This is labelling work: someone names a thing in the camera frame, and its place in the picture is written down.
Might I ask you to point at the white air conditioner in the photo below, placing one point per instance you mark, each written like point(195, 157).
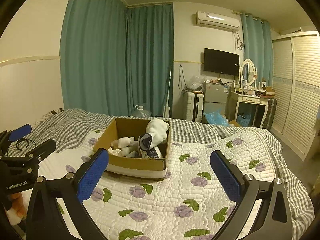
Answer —
point(217, 21)

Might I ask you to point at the white oval mirror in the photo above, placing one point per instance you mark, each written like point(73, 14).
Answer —
point(248, 72)

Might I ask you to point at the clear water bottle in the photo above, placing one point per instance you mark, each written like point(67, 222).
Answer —
point(140, 112)

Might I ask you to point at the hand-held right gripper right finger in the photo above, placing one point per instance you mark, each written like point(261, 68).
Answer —
point(226, 177)

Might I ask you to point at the small brown box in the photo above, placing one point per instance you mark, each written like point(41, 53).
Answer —
point(267, 91)

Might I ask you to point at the black wall television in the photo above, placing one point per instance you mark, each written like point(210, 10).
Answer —
point(221, 61)

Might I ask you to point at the grey mini fridge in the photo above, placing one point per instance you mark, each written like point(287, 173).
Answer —
point(215, 97)

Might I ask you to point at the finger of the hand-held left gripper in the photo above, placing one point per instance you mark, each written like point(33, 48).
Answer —
point(20, 132)
point(42, 150)

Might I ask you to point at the narrow teal curtain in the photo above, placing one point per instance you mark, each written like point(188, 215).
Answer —
point(257, 52)

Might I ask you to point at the dark suitcase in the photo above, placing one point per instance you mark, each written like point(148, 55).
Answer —
point(272, 112)

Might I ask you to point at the black hair hoop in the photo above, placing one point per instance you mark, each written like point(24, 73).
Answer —
point(20, 145)

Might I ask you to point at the large white fluffy sock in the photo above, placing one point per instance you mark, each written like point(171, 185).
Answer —
point(157, 130)

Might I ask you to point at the white floral quilt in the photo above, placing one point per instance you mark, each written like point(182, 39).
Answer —
point(175, 195)

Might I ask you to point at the cream cloth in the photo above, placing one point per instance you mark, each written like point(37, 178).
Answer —
point(115, 148)

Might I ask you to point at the orange white plush toy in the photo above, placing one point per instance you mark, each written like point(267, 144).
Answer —
point(16, 203)

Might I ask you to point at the brown cardboard box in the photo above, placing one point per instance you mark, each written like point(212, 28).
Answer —
point(140, 166)

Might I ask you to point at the white suitcase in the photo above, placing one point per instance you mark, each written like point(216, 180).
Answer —
point(193, 106)

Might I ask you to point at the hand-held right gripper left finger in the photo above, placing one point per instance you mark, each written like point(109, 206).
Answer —
point(92, 177)

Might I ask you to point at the white mop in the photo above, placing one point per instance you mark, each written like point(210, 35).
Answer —
point(168, 97)

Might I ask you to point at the wide teal curtain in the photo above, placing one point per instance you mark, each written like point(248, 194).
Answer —
point(92, 55)

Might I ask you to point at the white louvred wardrobe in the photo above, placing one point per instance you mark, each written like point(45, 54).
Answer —
point(300, 92)

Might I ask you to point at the blue basket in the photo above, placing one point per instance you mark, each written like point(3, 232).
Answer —
point(243, 120)

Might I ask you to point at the brown patterned cloth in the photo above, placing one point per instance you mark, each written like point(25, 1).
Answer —
point(53, 112)

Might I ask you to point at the clear plastic bag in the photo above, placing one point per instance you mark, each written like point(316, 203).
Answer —
point(196, 82)

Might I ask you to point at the blue plastic bag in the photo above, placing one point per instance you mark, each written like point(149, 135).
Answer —
point(215, 118)

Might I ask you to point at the white dressing table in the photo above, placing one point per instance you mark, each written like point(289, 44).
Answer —
point(246, 100)

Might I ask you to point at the grey navy sock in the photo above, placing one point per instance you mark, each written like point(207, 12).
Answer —
point(146, 142)

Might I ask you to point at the teal corner curtain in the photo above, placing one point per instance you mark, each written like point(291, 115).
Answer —
point(150, 62)

